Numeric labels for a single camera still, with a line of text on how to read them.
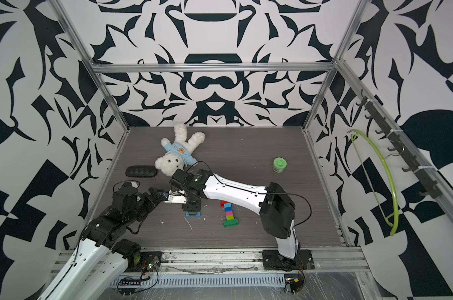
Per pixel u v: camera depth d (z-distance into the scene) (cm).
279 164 99
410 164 54
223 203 87
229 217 83
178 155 96
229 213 85
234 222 82
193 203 70
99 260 49
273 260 74
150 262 73
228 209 87
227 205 87
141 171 96
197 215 85
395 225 58
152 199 68
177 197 68
